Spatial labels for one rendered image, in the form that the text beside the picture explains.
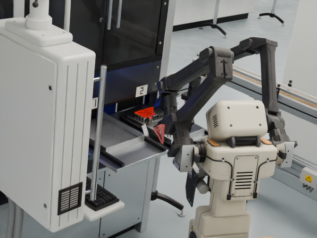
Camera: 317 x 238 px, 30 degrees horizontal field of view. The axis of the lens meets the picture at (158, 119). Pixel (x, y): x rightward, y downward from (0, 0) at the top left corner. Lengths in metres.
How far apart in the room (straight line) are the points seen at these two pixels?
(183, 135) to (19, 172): 0.69
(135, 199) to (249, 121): 1.49
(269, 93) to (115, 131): 0.91
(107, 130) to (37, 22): 1.01
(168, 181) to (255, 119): 2.18
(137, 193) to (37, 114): 1.50
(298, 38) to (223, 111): 2.15
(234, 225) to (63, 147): 0.80
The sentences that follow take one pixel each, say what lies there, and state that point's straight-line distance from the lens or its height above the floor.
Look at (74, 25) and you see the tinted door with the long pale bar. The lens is 2.84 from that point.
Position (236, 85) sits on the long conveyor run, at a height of 0.88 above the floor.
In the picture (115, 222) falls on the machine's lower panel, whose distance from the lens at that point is 3.63.
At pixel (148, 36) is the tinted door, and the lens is 3.20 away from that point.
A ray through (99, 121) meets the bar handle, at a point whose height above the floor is 1.25.
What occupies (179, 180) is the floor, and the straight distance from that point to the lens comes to 4.49.
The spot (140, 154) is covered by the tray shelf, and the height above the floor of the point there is 0.88.
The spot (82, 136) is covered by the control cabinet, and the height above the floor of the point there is 1.21.
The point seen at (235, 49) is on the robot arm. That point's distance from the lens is 2.80.
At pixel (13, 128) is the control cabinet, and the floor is 1.17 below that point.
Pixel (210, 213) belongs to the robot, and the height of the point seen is 0.90.
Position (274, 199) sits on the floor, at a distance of 4.49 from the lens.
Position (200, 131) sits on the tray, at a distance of 3.17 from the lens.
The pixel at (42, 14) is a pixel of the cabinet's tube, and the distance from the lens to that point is 2.27.
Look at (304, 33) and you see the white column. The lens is 4.35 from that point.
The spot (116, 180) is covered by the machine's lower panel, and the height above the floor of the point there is 0.48.
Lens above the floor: 2.26
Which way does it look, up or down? 25 degrees down
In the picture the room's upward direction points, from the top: 7 degrees clockwise
